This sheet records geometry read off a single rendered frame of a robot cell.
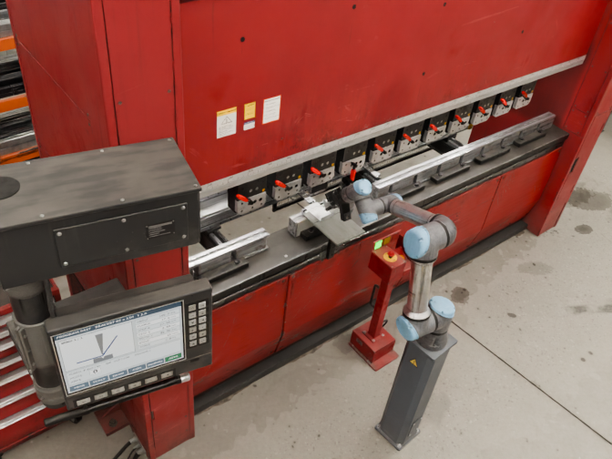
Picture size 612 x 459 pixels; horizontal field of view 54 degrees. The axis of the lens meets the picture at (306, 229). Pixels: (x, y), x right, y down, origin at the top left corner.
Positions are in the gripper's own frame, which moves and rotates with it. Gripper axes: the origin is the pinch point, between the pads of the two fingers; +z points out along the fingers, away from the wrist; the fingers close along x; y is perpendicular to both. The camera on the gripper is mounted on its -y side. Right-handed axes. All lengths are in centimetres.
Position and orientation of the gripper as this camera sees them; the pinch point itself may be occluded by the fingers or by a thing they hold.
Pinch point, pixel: (327, 209)
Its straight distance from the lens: 294.3
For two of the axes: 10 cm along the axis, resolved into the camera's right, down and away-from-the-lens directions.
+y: -4.0, -9.2, 0.2
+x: -7.9, 3.4, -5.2
